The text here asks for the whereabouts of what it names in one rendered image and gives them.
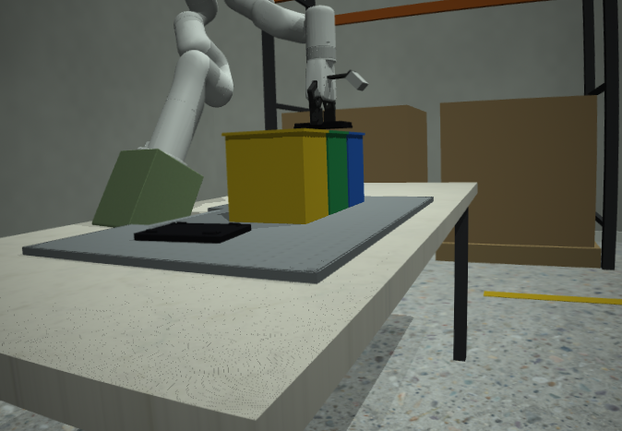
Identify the blue open-top bin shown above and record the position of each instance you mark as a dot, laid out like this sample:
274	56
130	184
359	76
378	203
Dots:
355	168

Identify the yellow open bin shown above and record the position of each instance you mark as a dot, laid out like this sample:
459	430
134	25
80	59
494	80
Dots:
277	176

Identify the green open-top bin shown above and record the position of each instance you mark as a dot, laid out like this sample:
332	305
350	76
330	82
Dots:
337	170

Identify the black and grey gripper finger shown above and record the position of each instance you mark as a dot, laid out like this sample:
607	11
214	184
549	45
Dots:
329	113
316	112

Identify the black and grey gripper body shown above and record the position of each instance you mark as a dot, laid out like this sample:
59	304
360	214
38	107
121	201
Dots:
318	69

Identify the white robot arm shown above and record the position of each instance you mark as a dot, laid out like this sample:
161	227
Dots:
184	105

